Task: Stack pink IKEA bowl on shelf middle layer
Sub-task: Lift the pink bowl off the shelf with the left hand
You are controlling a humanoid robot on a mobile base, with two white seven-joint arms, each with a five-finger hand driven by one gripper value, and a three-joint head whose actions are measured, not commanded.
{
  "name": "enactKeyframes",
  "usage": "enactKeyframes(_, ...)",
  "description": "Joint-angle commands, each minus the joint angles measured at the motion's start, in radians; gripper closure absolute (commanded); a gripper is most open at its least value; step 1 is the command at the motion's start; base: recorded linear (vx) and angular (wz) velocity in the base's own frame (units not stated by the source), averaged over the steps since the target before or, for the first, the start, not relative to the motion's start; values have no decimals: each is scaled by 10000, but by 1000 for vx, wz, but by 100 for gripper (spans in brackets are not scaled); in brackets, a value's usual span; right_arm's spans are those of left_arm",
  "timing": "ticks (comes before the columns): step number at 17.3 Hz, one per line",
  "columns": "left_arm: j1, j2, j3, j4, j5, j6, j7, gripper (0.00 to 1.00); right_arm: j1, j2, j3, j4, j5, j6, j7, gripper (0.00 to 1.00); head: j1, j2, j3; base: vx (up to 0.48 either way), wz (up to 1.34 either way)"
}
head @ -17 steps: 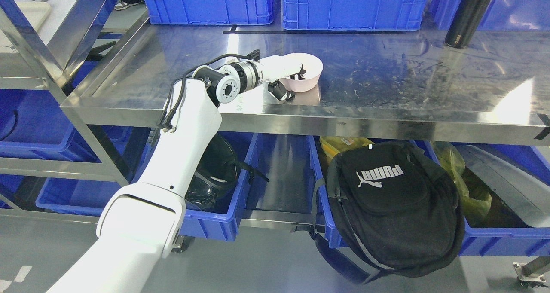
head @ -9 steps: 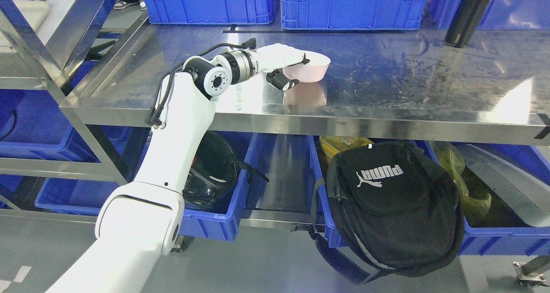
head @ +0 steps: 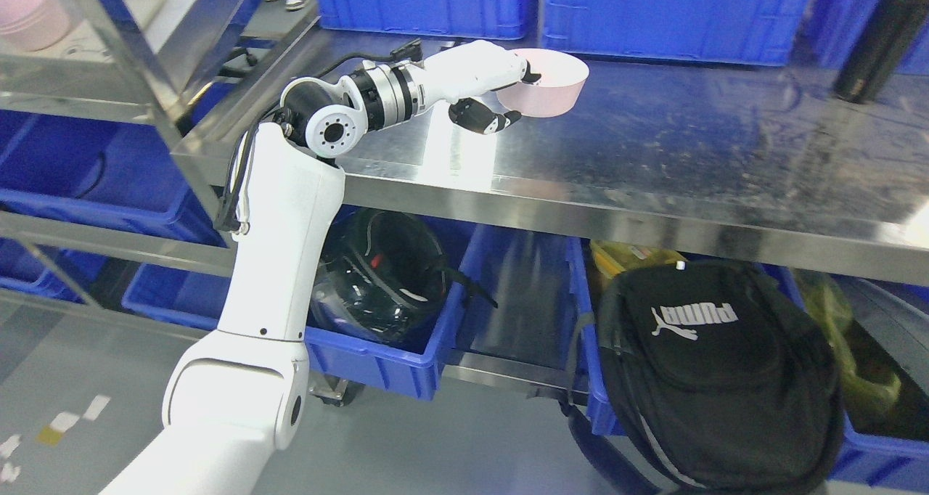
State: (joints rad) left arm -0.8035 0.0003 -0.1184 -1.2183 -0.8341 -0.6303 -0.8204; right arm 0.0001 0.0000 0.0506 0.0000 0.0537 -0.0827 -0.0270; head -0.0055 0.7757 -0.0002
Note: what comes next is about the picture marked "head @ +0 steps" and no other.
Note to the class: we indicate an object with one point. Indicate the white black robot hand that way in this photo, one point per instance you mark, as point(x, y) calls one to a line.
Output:
point(461, 73)

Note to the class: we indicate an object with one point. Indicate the pink bowl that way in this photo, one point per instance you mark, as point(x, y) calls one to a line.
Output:
point(555, 92)

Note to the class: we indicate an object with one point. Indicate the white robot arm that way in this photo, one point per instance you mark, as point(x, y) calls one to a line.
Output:
point(236, 397)

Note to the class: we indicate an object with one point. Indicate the blue crate top middle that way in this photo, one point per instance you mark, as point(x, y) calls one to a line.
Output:
point(738, 32)

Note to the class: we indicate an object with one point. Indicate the blue crate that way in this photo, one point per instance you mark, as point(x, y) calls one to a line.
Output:
point(835, 27)
point(501, 20)
point(738, 32)

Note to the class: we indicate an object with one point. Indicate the steel shelf rack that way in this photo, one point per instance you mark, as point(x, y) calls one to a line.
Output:
point(179, 76)

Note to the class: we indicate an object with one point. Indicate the blue bin left shelf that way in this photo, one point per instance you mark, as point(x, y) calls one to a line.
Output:
point(101, 173)

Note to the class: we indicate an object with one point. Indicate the stack of pink bowls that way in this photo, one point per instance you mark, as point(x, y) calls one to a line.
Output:
point(34, 25)

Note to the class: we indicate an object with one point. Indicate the blue crate top left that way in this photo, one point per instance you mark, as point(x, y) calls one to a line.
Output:
point(501, 20)

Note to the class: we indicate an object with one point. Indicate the black motorcycle helmet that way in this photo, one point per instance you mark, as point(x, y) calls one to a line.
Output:
point(383, 276)

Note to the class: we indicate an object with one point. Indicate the blue bin holding helmet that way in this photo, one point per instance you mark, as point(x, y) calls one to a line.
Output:
point(196, 300)

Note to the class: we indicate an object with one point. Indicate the cream bear tray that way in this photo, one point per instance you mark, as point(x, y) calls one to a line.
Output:
point(84, 44)

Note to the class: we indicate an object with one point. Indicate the steel work table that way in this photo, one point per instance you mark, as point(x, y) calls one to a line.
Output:
point(749, 163)

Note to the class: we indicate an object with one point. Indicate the black Puma backpack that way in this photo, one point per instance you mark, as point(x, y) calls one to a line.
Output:
point(721, 382)

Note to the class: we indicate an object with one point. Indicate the blue crate top right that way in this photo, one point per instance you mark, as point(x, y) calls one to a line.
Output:
point(835, 27)

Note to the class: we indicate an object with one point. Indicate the black thermos bottle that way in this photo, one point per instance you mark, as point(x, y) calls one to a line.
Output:
point(890, 31)

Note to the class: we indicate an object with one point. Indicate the yellow plastic bag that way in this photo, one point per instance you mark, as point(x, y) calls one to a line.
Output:
point(870, 383)

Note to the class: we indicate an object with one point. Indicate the grey laptop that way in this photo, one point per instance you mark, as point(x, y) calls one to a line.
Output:
point(900, 328)

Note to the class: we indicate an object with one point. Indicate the blue bin under backpack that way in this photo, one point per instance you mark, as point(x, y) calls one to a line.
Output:
point(892, 455)

